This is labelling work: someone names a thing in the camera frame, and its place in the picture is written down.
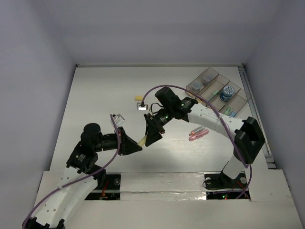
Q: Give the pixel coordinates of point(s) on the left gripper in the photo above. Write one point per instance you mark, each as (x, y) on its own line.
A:
(121, 141)

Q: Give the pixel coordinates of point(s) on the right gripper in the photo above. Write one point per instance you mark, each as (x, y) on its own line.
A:
(153, 127)

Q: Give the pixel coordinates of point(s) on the yellow highlighter body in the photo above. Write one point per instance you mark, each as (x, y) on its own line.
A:
(142, 141)

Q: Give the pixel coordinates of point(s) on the yellow marker cap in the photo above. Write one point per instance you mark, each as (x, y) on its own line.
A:
(138, 98)

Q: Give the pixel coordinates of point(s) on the paperclip jar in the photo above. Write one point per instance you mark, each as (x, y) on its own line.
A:
(206, 79)
(196, 86)

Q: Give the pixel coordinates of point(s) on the blue lid pin jar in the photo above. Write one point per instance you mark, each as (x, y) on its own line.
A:
(227, 93)

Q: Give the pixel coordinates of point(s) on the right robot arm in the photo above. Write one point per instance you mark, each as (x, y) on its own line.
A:
(245, 135)

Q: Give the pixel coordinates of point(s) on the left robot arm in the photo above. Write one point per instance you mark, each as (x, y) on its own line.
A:
(80, 177)

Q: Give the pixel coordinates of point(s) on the grey orange highlighter pen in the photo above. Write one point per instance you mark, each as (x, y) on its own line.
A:
(195, 131)

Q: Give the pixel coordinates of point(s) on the pink highlighter pen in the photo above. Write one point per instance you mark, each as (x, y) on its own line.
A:
(198, 135)

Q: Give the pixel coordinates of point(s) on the clear compartment organizer tray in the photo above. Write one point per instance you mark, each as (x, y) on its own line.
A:
(237, 102)

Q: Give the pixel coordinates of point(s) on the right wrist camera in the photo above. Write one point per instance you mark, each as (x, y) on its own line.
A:
(142, 107)

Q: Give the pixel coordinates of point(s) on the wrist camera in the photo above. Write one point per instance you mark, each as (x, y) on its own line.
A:
(117, 119)
(142, 107)

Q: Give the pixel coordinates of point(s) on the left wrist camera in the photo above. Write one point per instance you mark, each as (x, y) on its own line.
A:
(117, 119)

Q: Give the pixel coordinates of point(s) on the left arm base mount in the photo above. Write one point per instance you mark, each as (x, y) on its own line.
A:
(109, 189)

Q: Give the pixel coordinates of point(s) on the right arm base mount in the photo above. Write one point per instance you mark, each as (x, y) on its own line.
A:
(219, 187)

